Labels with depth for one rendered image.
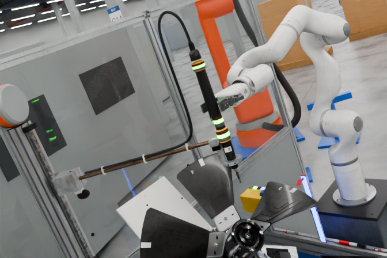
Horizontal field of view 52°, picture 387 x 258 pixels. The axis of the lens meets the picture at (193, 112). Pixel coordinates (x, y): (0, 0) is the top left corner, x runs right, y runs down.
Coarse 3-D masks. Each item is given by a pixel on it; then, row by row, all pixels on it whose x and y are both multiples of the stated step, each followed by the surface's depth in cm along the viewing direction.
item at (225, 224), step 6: (228, 210) 143; (234, 210) 141; (216, 216) 144; (222, 216) 143; (228, 216) 142; (234, 216) 141; (216, 222) 144; (222, 222) 142; (228, 222) 141; (234, 222) 140; (222, 228) 142; (228, 228) 140
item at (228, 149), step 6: (192, 42) 127; (192, 48) 127; (192, 54) 127; (198, 54) 127; (192, 60) 128; (222, 144) 135; (228, 144) 134; (228, 150) 135; (228, 156) 136; (234, 156) 136; (234, 168) 137
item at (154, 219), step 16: (144, 224) 127; (160, 224) 128; (176, 224) 130; (192, 224) 131; (144, 240) 126; (160, 240) 128; (176, 240) 129; (192, 240) 131; (144, 256) 126; (160, 256) 128; (176, 256) 130; (192, 256) 132
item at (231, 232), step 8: (240, 224) 136; (248, 224) 137; (256, 224) 137; (232, 232) 132; (240, 232) 133; (248, 232) 135; (256, 232) 136; (232, 240) 131; (240, 240) 132; (248, 240) 133; (256, 240) 133; (224, 248) 139; (232, 248) 132; (240, 248) 129; (248, 248) 131; (256, 248) 131; (224, 256) 137; (232, 256) 134; (240, 256) 132; (248, 256) 132
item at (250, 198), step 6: (246, 192) 194; (252, 192) 192; (258, 192) 190; (240, 198) 194; (246, 198) 191; (252, 198) 188; (258, 198) 185; (246, 204) 193; (252, 204) 190; (246, 210) 194; (252, 210) 191
